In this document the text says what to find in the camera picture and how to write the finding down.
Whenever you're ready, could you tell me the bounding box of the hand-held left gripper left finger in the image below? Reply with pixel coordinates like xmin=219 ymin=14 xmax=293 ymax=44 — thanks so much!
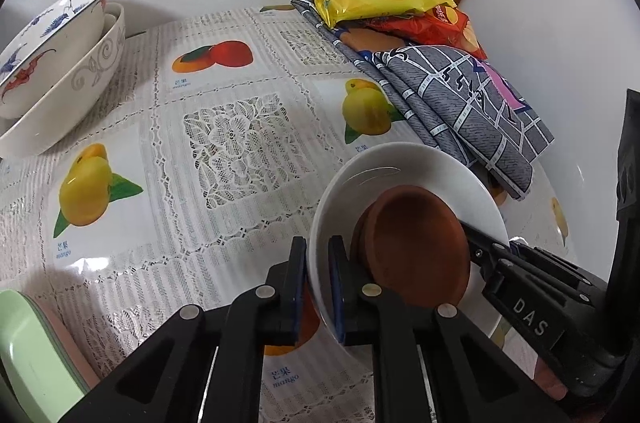
xmin=60 ymin=235 xmax=308 ymax=423

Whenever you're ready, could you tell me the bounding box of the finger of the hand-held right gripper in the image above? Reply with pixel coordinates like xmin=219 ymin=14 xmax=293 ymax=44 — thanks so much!
xmin=460 ymin=220 xmax=526 ymax=276

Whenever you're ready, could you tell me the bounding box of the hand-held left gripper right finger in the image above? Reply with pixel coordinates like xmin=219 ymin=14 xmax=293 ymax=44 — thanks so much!
xmin=327 ymin=235 xmax=571 ymax=423

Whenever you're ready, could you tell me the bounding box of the brown round plate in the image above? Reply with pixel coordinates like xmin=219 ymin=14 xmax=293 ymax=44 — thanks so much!
xmin=350 ymin=186 xmax=472 ymax=309

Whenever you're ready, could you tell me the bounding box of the white round plate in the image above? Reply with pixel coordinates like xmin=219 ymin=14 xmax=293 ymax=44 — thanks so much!
xmin=308 ymin=142 xmax=511 ymax=366

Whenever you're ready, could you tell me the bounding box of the green square plate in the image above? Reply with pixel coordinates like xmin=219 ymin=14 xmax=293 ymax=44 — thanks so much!
xmin=0 ymin=290 xmax=81 ymax=423

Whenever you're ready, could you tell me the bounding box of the grey patterned cloth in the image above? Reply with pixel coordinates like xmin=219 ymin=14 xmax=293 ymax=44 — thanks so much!
xmin=290 ymin=0 xmax=556 ymax=201

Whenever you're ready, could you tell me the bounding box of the red chips bag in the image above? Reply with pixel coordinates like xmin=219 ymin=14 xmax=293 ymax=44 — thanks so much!
xmin=362 ymin=3 xmax=488 ymax=61

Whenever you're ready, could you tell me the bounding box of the pink plate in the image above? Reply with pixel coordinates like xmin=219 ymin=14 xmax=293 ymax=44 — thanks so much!
xmin=32 ymin=295 xmax=103 ymax=391

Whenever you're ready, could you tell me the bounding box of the large white bowl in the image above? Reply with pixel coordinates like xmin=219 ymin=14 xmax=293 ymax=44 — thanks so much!
xmin=0 ymin=2 xmax=126 ymax=159

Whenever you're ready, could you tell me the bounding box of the blue crane print bowl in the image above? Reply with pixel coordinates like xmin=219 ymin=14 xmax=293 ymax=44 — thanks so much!
xmin=0 ymin=0 xmax=113 ymax=120

